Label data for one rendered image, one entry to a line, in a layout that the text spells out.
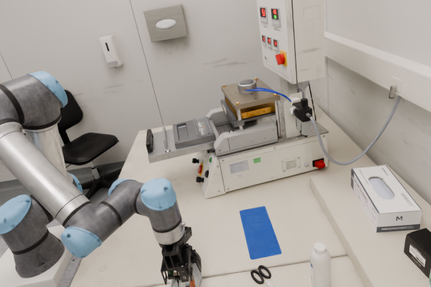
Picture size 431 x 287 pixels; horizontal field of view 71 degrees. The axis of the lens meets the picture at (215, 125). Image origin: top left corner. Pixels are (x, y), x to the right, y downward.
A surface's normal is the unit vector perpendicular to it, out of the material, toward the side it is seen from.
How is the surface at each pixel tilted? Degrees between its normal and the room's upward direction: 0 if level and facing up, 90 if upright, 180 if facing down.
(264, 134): 90
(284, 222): 0
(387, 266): 0
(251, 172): 90
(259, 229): 0
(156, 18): 90
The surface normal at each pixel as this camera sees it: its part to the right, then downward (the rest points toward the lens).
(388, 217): -0.11, 0.40
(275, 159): 0.18, 0.38
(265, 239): -0.17, -0.90
